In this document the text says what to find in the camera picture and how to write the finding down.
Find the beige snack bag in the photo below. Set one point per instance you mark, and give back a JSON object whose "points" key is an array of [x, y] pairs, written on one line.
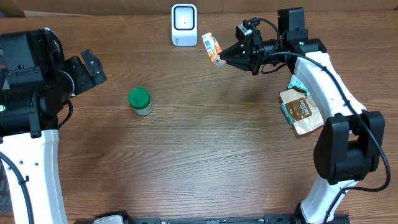
{"points": [[305, 114]]}

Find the white barcode scanner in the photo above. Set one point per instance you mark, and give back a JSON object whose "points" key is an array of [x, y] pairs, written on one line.
{"points": [[184, 25]]}

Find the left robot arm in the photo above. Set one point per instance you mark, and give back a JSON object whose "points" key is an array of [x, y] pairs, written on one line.
{"points": [[37, 82]]}

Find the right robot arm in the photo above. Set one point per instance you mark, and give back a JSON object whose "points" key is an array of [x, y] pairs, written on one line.
{"points": [[349, 145]]}

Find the white bottle green cap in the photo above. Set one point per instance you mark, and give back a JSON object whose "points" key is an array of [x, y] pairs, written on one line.
{"points": [[141, 101]]}

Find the green blue tissue pack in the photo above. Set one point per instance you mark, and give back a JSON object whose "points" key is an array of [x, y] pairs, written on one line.
{"points": [[287, 113]]}

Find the teal wet wipes pack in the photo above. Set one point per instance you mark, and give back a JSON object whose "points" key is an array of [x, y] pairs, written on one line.
{"points": [[297, 85]]}

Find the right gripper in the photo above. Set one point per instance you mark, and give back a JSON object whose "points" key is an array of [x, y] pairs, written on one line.
{"points": [[249, 52]]}

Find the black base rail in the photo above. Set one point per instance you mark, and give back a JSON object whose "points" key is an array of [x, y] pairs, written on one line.
{"points": [[211, 221]]}

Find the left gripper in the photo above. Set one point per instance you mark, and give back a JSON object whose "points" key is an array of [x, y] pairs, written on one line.
{"points": [[77, 66]]}

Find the orange tissue pack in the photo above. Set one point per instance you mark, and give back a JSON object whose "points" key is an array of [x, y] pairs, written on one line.
{"points": [[213, 49]]}

